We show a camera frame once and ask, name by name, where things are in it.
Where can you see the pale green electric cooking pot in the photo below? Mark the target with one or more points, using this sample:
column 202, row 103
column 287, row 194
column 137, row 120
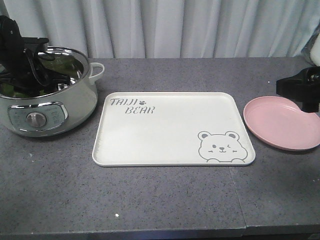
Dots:
column 59, row 111

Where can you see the green lettuce leaf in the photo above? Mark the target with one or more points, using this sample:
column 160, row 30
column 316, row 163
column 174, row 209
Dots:
column 11, row 91

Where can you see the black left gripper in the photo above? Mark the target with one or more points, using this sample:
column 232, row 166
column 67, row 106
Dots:
column 19, row 57

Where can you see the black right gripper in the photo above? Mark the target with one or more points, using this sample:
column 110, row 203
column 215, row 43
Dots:
column 303, row 87

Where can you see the pink round plate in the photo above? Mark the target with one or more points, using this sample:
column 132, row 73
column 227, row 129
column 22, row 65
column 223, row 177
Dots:
column 280, row 123

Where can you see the white appliance at right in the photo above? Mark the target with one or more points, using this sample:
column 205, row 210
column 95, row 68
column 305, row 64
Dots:
column 311, row 51

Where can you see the cream bear serving tray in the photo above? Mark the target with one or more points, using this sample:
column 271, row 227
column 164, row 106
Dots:
column 171, row 129

